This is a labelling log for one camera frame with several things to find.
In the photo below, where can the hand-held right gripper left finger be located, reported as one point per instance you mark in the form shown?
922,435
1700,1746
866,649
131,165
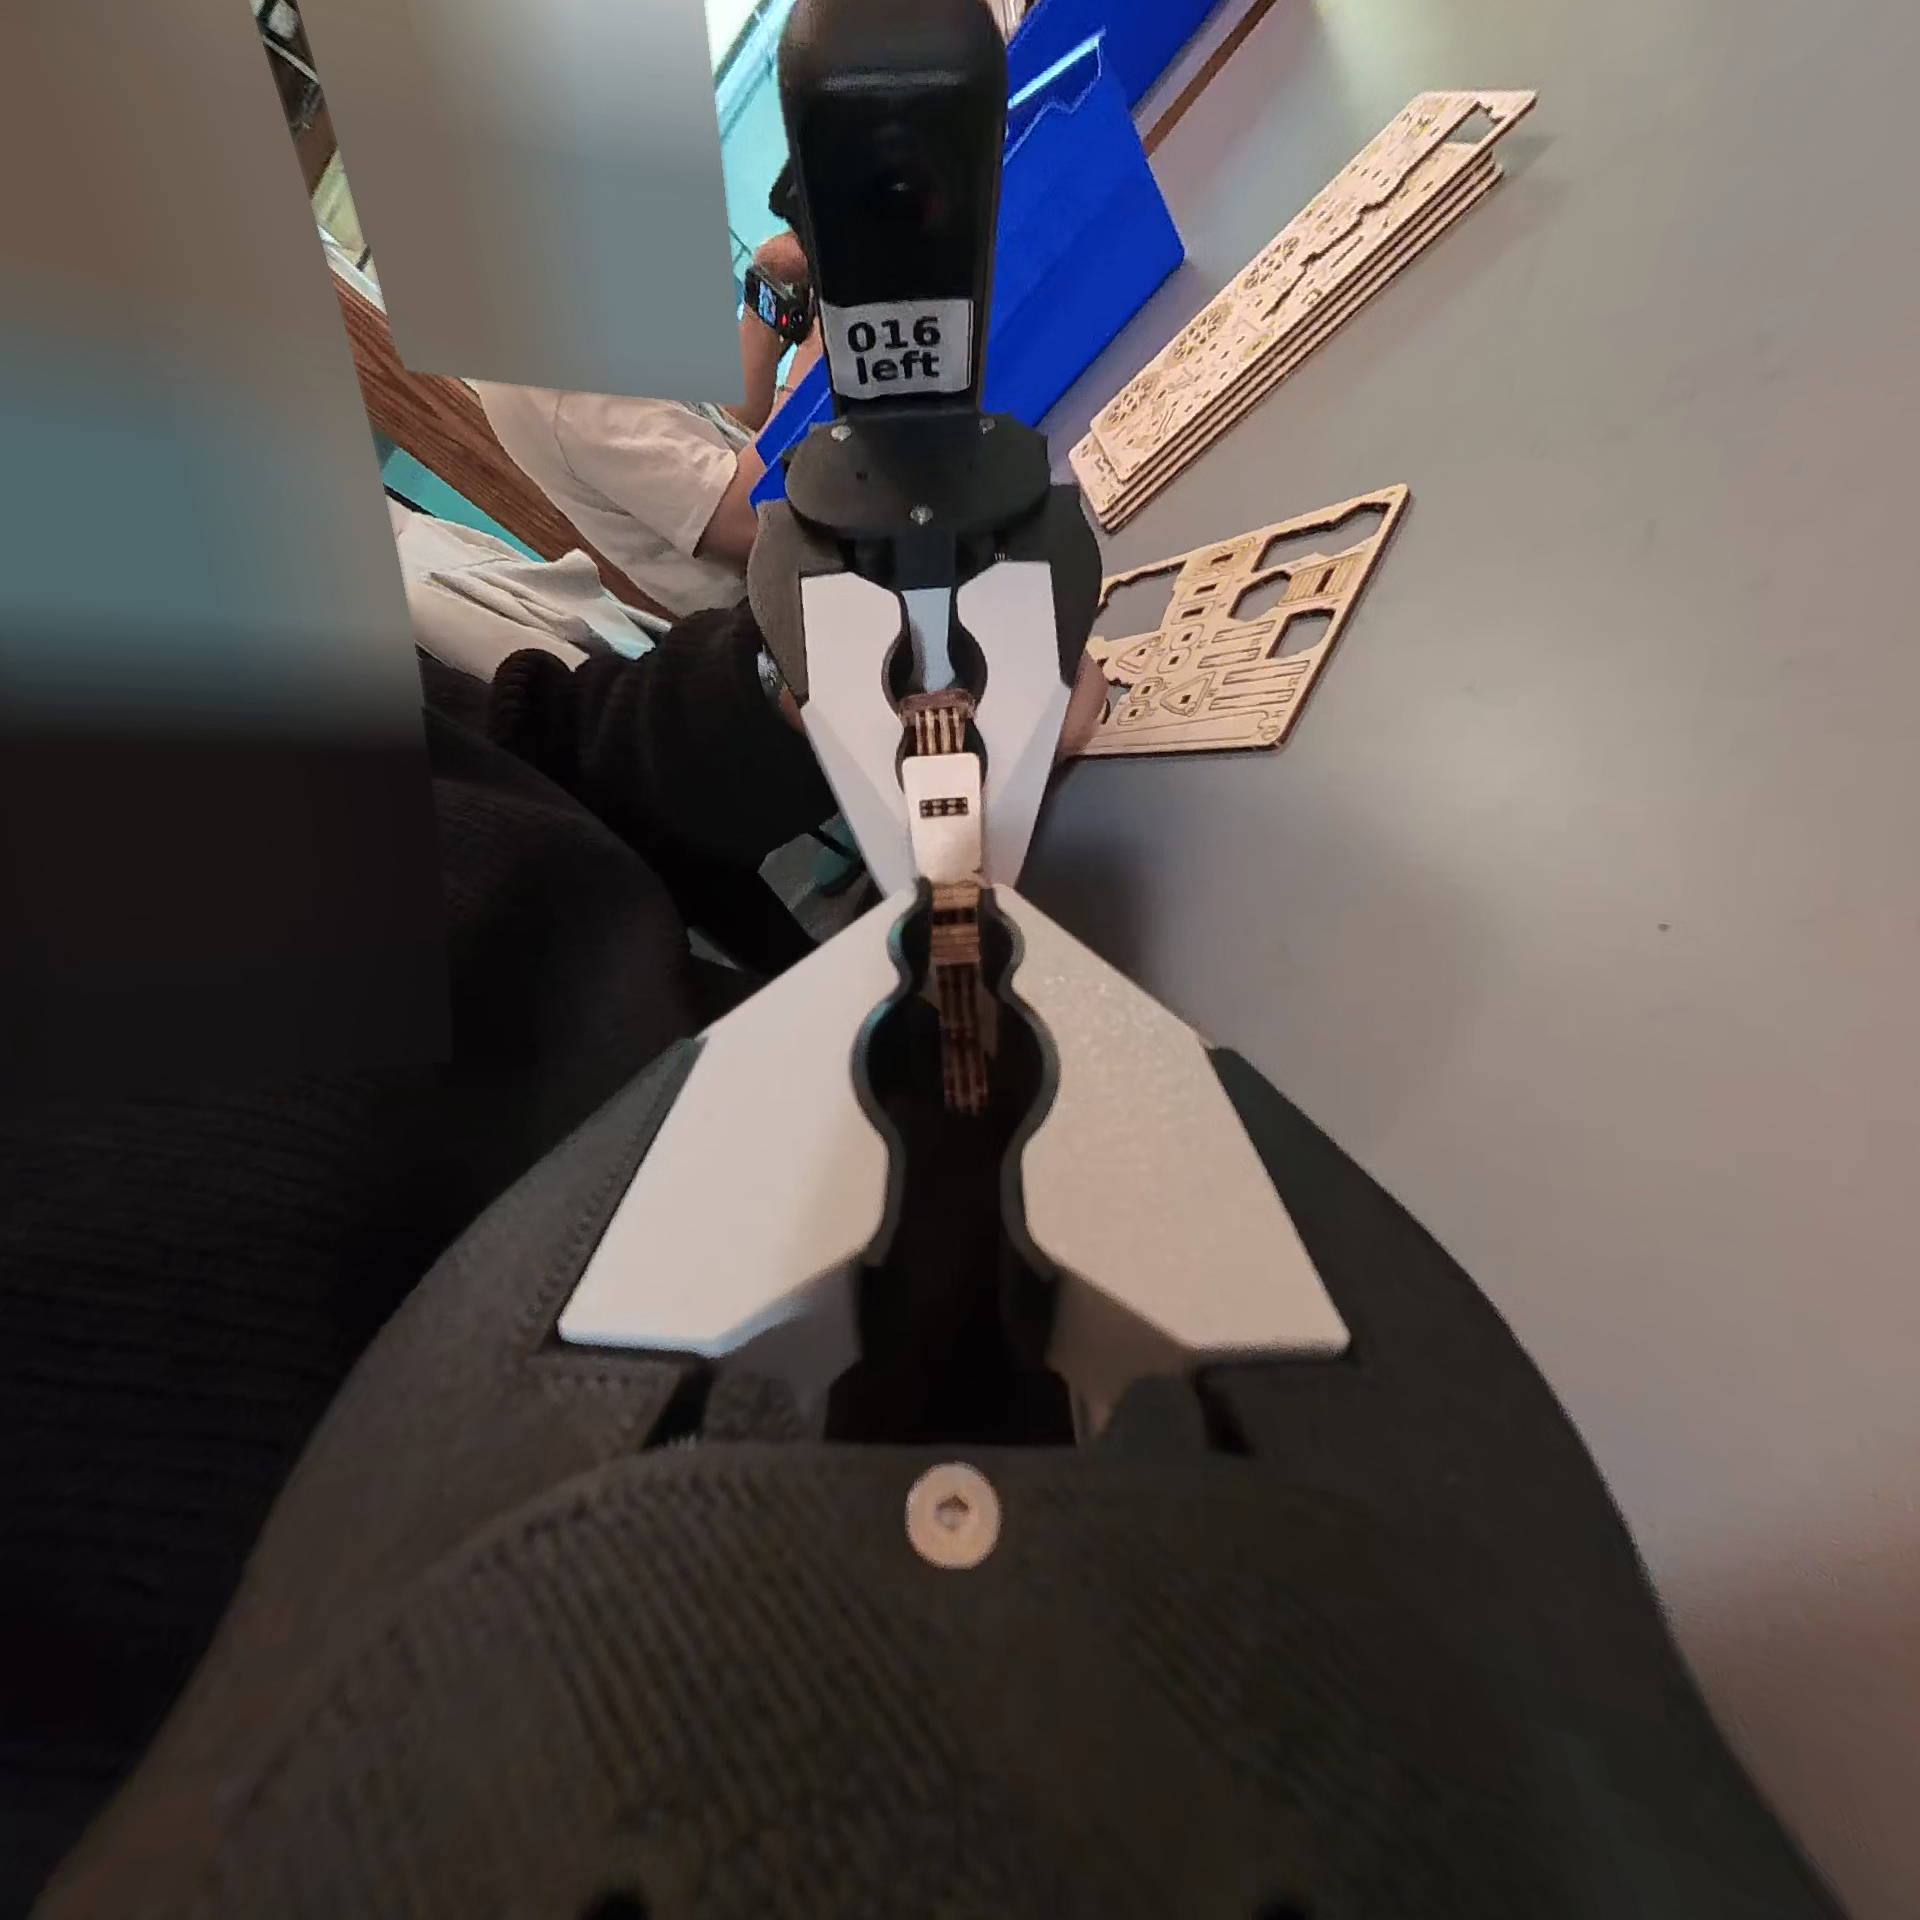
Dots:
732,1169

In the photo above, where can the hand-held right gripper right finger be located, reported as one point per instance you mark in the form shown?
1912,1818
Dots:
1166,1186

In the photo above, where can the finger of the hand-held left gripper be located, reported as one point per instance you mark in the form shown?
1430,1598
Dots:
1031,674
848,674

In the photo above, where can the layered wooden puzzle part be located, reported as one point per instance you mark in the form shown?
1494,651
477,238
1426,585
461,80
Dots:
934,730

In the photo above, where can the white plastic sleeve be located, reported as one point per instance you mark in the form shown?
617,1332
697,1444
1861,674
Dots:
943,830

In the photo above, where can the person's left forearm black sleeve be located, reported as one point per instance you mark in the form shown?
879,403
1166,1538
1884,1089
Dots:
648,735

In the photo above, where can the person's left hand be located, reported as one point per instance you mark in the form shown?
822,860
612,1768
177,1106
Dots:
1087,710

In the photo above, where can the blue plastic bin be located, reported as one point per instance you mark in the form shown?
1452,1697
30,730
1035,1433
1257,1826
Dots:
1110,40
1083,260

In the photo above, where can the wooden puzzle sheet with cutouts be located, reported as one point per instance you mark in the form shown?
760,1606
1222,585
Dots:
1245,705

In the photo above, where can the light grey cloth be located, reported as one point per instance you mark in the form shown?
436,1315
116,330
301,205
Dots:
497,596

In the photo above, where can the stack of wooden puzzle sheets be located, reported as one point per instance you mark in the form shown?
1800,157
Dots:
1316,286

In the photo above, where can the person's black sweater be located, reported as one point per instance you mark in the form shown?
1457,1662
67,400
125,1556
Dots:
299,1317

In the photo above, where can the brown wooden board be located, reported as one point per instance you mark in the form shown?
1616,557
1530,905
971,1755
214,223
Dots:
436,419

